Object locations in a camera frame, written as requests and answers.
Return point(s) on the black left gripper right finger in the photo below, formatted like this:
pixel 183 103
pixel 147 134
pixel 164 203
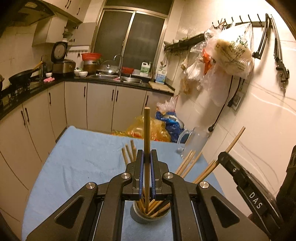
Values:
pixel 199 213

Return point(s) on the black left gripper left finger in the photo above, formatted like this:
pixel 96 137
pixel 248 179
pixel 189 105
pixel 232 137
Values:
pixel 95 212

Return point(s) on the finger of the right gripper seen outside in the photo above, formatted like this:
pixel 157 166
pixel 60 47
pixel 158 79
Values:
pixel 265 212

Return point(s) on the lower kitchen cabinets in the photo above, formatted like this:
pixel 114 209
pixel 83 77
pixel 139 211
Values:
pixel 34 124

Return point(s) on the kitchen cabinets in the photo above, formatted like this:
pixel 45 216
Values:
pixel 63 25
pixel 34 124

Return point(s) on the dark kitchen window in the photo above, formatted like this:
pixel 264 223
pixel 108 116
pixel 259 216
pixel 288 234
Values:
pixel 133 29

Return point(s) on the upper kitchen cabinets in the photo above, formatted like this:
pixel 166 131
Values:
pixel 63 25

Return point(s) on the wooden chopstick short right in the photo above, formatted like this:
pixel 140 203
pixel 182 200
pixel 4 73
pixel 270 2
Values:
pixel 204 171

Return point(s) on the wooden chopstick right pair inner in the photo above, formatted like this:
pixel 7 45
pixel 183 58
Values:
pixel 208 171

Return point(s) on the wooden chopstick tall right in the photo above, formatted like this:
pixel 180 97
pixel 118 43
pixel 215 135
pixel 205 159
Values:
pixel 183 175

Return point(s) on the black utensil holder cup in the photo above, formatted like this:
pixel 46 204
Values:
pixel 140 217

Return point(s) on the blue towel mat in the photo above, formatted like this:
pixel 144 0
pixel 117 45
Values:
pixel 80 157

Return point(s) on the long diagonal wooden chopstick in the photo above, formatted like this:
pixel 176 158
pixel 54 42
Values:
pixel 124 156

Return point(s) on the clear glass mug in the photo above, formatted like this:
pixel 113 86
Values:
pixel 194 140

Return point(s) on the blue plastic bag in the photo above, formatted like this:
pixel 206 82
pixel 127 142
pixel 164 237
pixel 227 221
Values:
pixel 173 124

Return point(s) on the wooden cutting board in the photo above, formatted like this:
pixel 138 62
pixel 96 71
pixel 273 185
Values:
pixel 161 87

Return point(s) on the blue label bottle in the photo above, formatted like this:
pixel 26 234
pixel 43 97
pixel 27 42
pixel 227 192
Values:
pixel 161 77

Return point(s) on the clear hanging plastic bags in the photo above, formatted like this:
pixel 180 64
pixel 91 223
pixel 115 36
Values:
pixel 205 74

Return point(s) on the chrome sink faucet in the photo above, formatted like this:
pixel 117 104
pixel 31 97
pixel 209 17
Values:
pixel 119 63

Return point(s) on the glass pot lid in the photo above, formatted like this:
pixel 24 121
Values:
pixel 109 67

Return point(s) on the white printed hanging bag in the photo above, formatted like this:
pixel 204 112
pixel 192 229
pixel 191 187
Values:
pixel 232 49

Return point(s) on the black rice cooker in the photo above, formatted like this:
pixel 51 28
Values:
pixel 61 65

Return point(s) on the white detergent jug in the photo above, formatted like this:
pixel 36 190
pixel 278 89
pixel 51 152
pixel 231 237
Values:
pixel 145 69

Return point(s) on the black frying pan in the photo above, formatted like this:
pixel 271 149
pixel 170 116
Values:
pixel 23 77

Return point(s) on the red basin on pot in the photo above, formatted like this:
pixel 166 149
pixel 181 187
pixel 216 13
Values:
pixel 91 56

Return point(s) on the black range hood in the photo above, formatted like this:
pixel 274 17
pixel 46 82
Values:
pixel 26 13

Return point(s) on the black wall hook rail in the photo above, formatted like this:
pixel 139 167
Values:
pixel 186 44

